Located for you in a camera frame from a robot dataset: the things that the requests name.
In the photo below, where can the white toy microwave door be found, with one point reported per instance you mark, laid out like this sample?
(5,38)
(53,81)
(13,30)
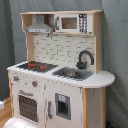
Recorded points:
(73,23)

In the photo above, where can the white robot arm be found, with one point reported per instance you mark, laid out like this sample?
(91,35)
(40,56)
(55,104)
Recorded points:
(18,123)

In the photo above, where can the wooden toy kitchen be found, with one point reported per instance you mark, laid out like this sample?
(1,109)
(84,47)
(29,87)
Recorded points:
(62,49)

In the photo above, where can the metal toy sink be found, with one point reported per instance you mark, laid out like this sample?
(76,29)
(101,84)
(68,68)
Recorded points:
(72,73)

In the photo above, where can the black toy faucet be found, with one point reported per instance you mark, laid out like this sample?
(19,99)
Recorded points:
(82,63)

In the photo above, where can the black toy stovetop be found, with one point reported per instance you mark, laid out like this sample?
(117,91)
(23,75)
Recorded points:
(38,66)

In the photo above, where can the right red stove knob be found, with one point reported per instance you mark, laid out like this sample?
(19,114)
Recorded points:
(34,83)

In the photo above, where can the red stove knob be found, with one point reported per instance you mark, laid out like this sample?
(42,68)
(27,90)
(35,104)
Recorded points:
(34,83)
(15,78)

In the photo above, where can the white cabinet door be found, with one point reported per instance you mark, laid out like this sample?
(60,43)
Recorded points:
(64,105)

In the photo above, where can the grey range hood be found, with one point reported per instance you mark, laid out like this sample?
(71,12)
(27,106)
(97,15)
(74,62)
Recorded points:
(40,26)

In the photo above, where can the left red stove knob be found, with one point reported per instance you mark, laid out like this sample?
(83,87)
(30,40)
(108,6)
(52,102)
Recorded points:
(15,78)

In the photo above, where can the white oven door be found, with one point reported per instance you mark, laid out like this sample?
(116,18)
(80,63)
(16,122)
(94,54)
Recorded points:
(28,104)

